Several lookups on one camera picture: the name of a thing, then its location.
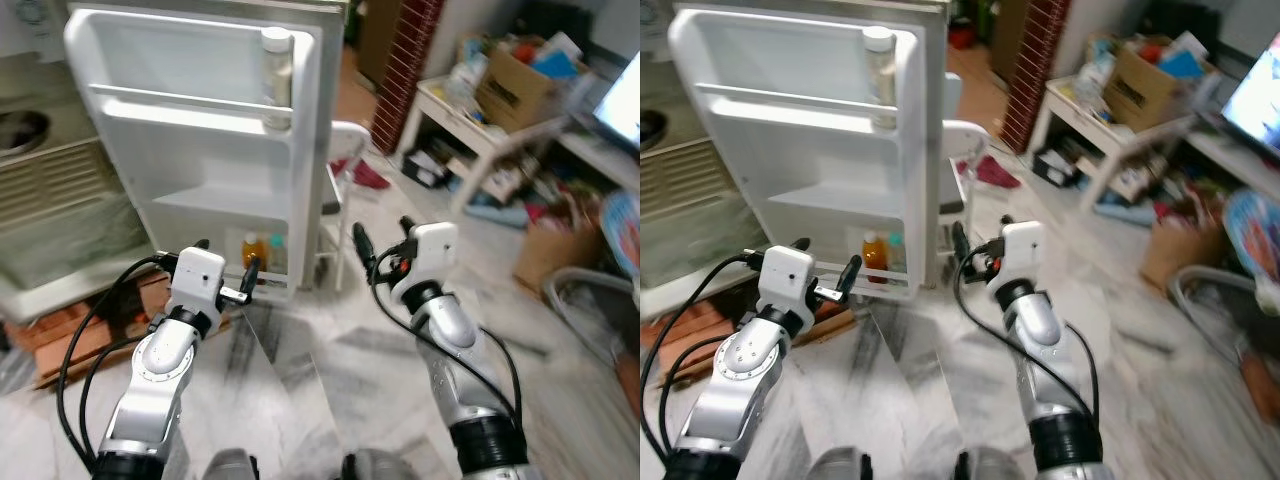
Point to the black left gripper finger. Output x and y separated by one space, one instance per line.
798 243
851 275
251 277
200 244

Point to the fridge door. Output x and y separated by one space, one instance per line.
790 150
190 150

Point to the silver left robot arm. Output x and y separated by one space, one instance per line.
160 370
740 370

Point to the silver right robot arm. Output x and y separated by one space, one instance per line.
455 335
1040 330

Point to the orange drink bottle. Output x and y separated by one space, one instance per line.
874 252
254 252

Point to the small green-capped bottle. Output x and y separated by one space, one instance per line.
278 255
896 254

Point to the red cloth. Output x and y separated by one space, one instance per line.
995 173
365 177

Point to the white shelf table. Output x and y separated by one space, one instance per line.
1075 115
450 120

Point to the brown flattened cardboard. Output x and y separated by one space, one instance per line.
70 340
690 335

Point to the red brick pillar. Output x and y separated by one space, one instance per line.
1035 70
408 70

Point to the brown paper bag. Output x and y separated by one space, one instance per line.
1180 255
555 255

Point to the robot left leg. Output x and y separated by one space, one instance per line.
842 467

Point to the robot leg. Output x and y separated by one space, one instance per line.
842 467
990 467
372 467

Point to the printed cardboard box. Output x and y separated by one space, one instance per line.
1150 88
520 90

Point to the clear bottle with white cap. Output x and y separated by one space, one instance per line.
277 80
880 78

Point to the metal pot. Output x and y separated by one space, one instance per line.
652 128
20 132

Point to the robot right leg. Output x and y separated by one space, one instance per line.
372 467
990 467

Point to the lit television screen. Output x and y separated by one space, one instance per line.
1255 105
622 105

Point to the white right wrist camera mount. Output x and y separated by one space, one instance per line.
1022 250
433 252

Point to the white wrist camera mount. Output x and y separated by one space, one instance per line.
785 278
433 252
197 280
1022 250

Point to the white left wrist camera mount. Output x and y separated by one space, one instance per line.
197 280
785 278

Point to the white metal tube frame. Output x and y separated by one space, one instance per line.
560 285
1185 290

